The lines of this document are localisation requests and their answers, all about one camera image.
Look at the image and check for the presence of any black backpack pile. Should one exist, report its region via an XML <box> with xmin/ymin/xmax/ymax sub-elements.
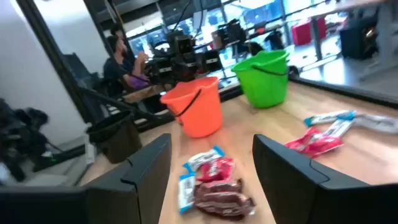
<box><xmin>0</xmin><ymin>98</ymin><xmax>52</xmax><ymax>183</ymax></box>

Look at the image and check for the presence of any brown candy bar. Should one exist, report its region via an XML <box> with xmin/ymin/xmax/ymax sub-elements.
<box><xmin>193</xmin><ymin>191</ymin><xmax>256</xmax><ymax>218</ymax></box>
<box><xmin>195</xmin><ymin>178</ymin><xmax>244</xmax><ymax>195</ymax></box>

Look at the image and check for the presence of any black equipment case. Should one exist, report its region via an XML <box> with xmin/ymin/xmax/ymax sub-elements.
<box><xmin>339</xmin><ymin>17</ymin><xmax>379</xmax><ymax>60</ymax></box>

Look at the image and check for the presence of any red Skittles packet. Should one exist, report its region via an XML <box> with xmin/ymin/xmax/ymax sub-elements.
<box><xmin>284</xmin><ymin>126</ymin><xmax>323</xmax><ymax>153</ymax></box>
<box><xmin>196</xmin><ymin>157</ymin><xmax>236</xmax><ymax>184</ymax></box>
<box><xmin>303</xmin><ymin>135</ymin><xmax>344</xmax><ymax>159</ymax></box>

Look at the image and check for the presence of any black plastic bucket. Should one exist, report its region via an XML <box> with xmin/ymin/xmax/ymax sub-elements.
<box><xmin>86</xmin><ymin>110</ymin><xmax>143</xmax><ymax>165</ymax></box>

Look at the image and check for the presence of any red storage box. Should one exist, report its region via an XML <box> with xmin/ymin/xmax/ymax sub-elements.
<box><xmin>291</xmin><ymin>17</ymin><xmax>328</xmax><ymax>47</ymax></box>

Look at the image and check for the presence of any white container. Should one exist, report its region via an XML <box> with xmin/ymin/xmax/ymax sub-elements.
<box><xmin>84</xmin><ymin>126</ymin><xmax>98</xmax><ymax>165</ymax></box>

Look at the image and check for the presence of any person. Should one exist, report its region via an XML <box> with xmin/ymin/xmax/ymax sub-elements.
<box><xmin>109</xmin><ymin>22</ymin><xmax>133</xmax><ymax>43</ymax></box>
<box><xmin>102</xmin><ymin>34</ymin><xmax>152</xmax><ymax>96</ymax></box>

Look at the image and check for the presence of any green plastic bucket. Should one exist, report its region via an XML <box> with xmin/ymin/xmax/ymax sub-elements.
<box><xmin>231</xmin><ymin>49</ymin><xmax>290</xmax><ymax>110</ymax></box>

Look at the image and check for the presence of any purple bag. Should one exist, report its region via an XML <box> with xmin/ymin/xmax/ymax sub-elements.
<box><xmin>129</xmin><ymin>74</ymin><xmax>150</xmax><ymax>90</ymax></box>

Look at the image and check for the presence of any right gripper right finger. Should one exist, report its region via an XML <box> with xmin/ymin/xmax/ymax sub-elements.
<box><xmin>252</xmin><ymin>134</ymin><xmax>398</xmax><ymax>224</ymax></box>

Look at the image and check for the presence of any orange jack-o-lantern bucket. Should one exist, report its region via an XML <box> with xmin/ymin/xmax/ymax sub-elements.
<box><xmin>159</xmin><ymin>77</ymin><xmax>224</xmax><ymax>139</ymax></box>

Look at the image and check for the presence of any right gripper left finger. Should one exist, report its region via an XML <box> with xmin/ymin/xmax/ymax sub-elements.
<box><xmin>0</xmin><ymin>134</ymin><xmax>172</xmax><ymax>224</ymax></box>

